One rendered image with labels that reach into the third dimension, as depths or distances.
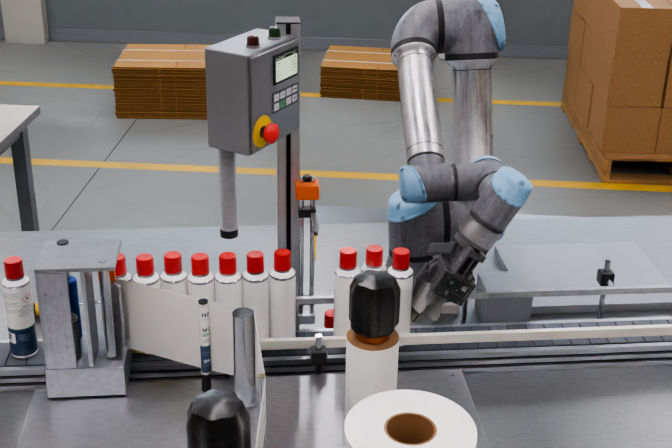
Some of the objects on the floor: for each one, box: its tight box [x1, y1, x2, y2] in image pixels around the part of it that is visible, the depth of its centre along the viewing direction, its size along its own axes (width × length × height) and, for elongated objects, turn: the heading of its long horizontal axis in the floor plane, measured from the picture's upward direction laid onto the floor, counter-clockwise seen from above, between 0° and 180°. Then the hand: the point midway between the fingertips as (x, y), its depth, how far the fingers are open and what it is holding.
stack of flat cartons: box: [111, 44, 212, 120], centre depth 593 cm, size 64×53×31 cm
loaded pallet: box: [561, 0, 672, 185], centre depth 534 cm, size 120×83×89 cm
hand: (415, 314), depth 195 cm, fingers closed, pressing on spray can
